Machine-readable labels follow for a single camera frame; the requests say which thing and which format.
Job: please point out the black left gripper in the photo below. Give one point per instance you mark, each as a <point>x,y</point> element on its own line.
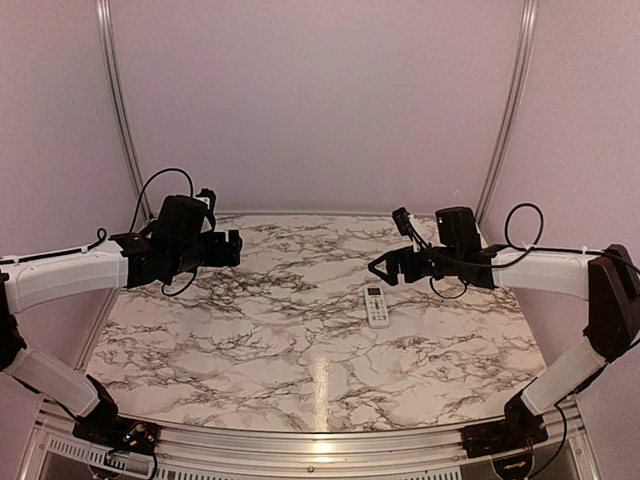
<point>219,256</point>

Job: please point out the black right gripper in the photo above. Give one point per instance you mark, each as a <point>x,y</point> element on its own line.
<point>394,258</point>

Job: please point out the white air conditioner remote control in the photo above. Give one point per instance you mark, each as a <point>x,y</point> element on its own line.
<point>376,307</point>

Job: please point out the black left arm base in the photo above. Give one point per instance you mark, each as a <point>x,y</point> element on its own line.
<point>105,426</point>

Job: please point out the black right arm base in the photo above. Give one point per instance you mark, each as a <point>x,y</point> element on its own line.
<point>519,428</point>

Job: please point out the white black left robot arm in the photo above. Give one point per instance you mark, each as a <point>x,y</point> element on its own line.
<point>183,239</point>

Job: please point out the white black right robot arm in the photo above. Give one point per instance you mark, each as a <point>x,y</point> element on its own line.
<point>602,284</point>

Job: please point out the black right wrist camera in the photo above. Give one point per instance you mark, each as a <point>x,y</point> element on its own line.
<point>402,220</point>

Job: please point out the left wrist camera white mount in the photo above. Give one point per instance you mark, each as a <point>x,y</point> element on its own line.
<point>208,197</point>

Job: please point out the left aluminium frame post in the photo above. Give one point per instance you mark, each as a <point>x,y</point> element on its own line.
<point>108,43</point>

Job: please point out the aluminium frame post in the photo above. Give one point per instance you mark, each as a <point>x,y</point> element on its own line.
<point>108,43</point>
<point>524,48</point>

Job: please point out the right aluminium frame post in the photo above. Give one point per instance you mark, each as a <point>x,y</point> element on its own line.
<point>524,48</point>

